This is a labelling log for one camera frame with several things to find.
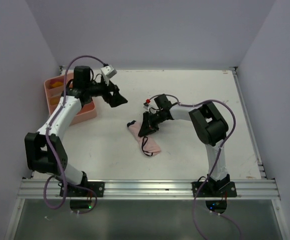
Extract orange rolled garment in tray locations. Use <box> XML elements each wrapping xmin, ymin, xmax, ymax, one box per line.
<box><xmin>49</xmin><ymin>96</ymin><xmax>60</xmax><ymax>106</ymax></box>

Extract pink underwear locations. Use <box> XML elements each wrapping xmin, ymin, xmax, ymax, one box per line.
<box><xmin>126</xmin><ymin>120</ymin><xmax>162</xmax><ymax>157</ymax></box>

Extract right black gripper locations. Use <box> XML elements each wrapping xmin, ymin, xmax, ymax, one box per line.
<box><xmin>138</xmin><ymin>109</ymin><xmax>166</xmax><ymax>137</ymax></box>

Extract yellow rolled garment in tray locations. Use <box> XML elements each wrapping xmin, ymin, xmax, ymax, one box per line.
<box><xmin>49</xmin><ymin>80</ymin><xmax>64</xmax><ymax>89</ymax></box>

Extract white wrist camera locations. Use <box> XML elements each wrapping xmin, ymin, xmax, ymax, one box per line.
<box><xmin>143</xmin><ymin>99</ymin><xmax>155</xmax><ymax>112</ymax></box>
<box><xmin>100</xmin><ymin>65</ymin><xmax>117</xmax><ymax>85</ymax></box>

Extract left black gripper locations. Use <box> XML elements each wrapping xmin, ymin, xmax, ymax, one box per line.
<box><xmin>86</xmin><ymin>75</ymin><xmax>128</xmax><ymax>108</ymax></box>

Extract aluminium mounting rail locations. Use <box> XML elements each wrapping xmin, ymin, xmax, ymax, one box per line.
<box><xmin>16</xmin><ymin>178</ymin><xmax>283</xmax><ymax>200</ymax></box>

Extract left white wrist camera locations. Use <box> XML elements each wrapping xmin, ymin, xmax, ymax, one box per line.
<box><xmin>100</xmin><ymin>65</ymin><xmax>117</xmax><ymax>85</ymax></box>

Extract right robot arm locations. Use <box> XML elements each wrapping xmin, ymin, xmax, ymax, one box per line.
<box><xmin>138</xmin><ymin>94</ymin><xmax>230</xmax><ymax>197</ymax></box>

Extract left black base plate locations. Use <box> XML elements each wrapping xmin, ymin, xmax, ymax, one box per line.
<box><xmin>66</xmin><ymin>181</ymin><xmax>105</xmax><ymax>198</ymax></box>

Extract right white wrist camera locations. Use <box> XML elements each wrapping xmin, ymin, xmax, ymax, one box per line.
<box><xmin>143</xmin><ymin>99</ymin><xmax>155</xmax><ymax>112</ymax></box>

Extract pink divided organizer tray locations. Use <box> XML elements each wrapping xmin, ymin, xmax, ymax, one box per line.
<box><xmin>43</xmin><ymin>72</ymin><xmax>98</xmax><ymax>127</ymax></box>

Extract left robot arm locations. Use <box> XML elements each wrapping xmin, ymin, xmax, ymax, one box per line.
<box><xmin>24</xmin><ymin>64</ymin><xmax>128</xmax><ymax>197</ymax></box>

